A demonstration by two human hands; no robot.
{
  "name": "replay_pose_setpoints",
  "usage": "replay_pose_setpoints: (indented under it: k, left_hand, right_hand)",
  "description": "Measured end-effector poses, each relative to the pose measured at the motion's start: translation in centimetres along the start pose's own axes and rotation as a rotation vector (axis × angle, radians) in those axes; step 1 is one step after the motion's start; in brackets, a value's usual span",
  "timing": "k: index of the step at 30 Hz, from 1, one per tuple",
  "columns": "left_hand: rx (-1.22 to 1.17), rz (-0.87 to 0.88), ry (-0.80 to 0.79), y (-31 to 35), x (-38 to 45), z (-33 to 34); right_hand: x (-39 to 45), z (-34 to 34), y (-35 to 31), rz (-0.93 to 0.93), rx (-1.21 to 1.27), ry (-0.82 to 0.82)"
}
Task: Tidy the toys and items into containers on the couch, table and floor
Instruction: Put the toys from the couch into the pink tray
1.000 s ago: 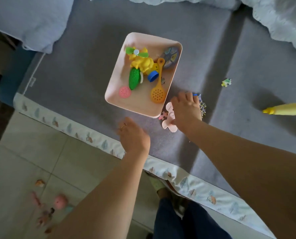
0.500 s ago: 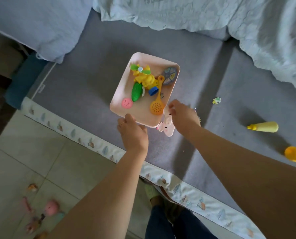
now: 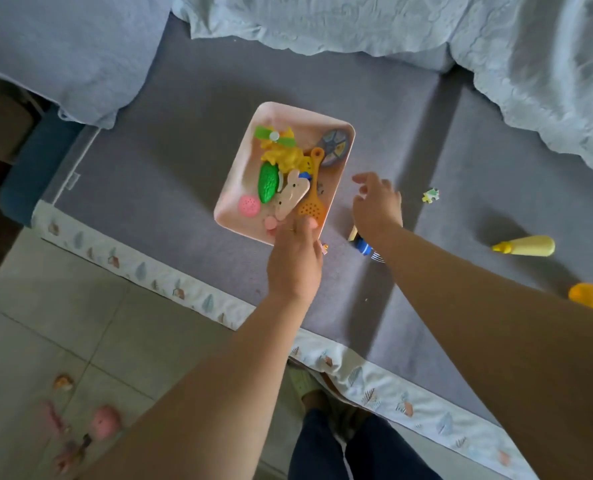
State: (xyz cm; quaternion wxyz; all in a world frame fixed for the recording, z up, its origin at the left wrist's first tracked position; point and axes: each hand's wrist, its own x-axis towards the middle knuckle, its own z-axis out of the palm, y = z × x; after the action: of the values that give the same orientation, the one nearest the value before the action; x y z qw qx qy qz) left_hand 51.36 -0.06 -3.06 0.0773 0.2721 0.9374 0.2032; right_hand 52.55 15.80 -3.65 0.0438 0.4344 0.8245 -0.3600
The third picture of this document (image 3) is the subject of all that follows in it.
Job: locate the striped card gold pins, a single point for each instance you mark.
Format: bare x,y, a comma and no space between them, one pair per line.
378,256

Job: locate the pink round dotted toy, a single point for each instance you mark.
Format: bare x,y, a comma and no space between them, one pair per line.
249,205

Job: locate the pink toy rolling pin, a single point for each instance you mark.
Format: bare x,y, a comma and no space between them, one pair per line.
270,223

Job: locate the pink dark toy piece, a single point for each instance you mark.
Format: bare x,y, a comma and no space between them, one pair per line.
70,455

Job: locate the small orange figurine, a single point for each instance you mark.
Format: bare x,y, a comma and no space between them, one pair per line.
62,382

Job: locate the green bumpy toy vegetable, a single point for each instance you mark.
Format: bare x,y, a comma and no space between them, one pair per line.
268,182

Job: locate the pink plastic toy tray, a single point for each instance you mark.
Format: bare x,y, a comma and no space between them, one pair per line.
241,169

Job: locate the person's right forearm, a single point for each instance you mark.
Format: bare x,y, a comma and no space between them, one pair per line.
501,344

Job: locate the person's left hand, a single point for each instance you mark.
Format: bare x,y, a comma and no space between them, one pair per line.
294,262

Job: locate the pink round toy animal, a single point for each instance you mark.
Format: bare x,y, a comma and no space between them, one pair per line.
105,422

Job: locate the person's left forearm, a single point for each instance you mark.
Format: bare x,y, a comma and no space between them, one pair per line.
216,394

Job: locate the tiny colourful toy piece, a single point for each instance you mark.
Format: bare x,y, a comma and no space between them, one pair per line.
324,248

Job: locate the person's right hand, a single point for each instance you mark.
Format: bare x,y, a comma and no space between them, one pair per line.
379,209

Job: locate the pale animal shaped toy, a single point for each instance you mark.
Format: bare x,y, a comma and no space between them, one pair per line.
291,192

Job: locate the person's dark blue trousers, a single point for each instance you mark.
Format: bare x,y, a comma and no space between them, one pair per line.
366,449

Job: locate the blue plastic toy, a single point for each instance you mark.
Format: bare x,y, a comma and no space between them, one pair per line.
362,246

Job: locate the jigsaw puzzle piece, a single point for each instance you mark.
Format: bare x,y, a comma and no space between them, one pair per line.
430,195

